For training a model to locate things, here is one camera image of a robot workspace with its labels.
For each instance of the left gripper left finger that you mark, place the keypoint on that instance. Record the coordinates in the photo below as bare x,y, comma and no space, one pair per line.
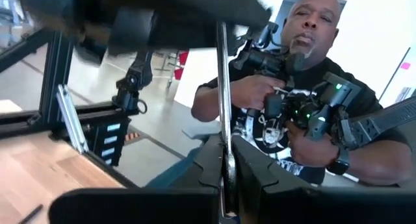
162,204

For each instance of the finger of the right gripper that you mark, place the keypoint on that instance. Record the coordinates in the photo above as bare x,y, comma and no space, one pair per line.
195,9

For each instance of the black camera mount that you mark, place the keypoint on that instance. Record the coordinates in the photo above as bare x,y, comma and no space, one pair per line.
133,81

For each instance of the silver aluminium bar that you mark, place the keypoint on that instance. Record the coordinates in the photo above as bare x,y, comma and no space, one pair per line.
71,120

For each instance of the red chair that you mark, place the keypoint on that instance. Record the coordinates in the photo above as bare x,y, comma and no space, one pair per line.
182,63

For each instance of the black wristwatch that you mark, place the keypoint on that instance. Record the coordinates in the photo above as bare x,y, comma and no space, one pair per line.
339,162

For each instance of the person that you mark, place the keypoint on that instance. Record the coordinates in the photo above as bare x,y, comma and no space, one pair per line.
308,22

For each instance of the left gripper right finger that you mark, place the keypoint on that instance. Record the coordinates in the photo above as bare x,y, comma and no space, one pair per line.
292,204

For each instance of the black panel white labels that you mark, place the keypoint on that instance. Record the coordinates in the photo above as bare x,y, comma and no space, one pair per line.
110,143

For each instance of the large chrome combination wrench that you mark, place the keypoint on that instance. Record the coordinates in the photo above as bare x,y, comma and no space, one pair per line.
224,87

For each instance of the black mat orange stripes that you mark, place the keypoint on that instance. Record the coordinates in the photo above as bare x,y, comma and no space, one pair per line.
131,137

